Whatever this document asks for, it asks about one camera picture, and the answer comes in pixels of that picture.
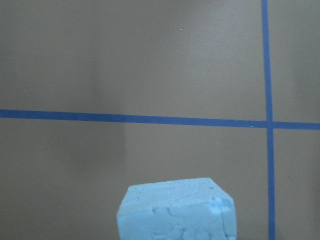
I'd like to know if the light blue foam block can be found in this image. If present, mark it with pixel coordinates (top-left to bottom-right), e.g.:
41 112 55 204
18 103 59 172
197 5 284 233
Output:
116 177 237 240

